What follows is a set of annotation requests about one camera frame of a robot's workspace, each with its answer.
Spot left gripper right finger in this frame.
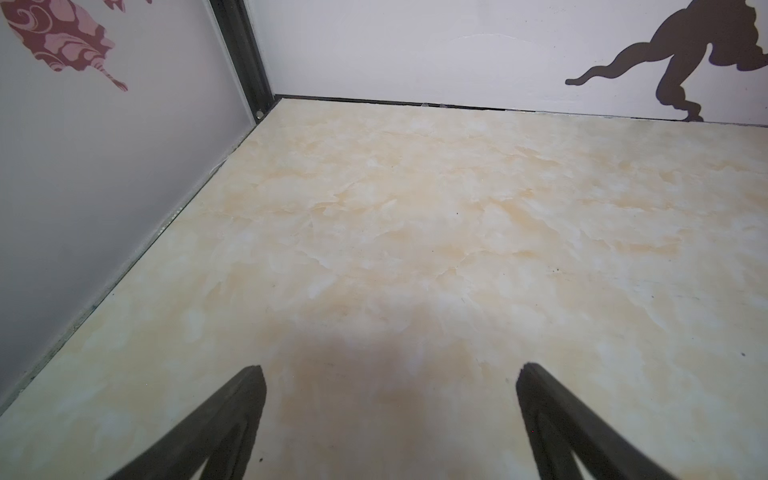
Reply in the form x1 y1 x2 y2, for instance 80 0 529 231
515 362 673 479

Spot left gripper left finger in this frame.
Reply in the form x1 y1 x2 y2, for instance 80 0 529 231
111 366 267 479

